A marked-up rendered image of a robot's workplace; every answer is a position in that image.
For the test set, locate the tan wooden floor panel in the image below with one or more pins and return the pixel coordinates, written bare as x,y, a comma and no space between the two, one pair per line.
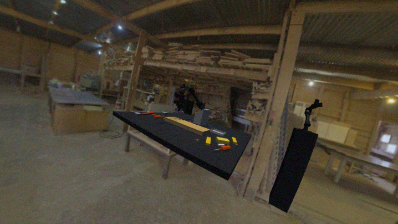
188,126

